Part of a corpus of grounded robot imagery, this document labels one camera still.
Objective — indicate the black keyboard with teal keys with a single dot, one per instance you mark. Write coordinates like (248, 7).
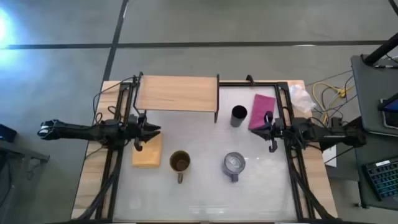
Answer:
(384, 180)

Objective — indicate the purple mug with clear lid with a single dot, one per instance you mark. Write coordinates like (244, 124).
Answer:
(234, 165)

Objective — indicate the clear plastic bag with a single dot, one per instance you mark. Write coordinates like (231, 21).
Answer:
(300, 98)

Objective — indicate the olive green mug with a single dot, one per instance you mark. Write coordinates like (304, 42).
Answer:
(179, 162)

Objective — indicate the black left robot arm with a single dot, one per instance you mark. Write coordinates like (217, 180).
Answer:
(77, 130)

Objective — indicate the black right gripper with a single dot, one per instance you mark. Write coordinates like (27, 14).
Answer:
(280, 132)

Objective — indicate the light wooden board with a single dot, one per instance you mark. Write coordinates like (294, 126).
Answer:
(150, 155)

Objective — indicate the wooden shelf with black legs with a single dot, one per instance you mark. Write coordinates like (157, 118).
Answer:
(177, 93)

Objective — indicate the black metal frame post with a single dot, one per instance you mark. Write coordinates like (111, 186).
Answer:
(248, 83)

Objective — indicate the black tall cup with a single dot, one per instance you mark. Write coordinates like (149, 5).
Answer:
(237, 119)

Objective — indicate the tablet with dark screen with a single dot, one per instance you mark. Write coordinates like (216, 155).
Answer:
(392, 107)

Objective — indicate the black pole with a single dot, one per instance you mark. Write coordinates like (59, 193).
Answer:
(382, 49)

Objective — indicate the small black box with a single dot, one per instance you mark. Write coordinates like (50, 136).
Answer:
(7, 133)

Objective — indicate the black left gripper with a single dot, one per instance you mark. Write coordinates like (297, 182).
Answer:
(136, 132)

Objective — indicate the magenta cloth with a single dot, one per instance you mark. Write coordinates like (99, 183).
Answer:
(260, 107)

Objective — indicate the grey side table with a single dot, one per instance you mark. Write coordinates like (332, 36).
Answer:
(370, 93)

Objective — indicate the white paper sheet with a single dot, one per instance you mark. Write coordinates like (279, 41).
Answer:
(330, 157)

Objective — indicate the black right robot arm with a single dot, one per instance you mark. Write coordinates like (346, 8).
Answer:
(335, 135)

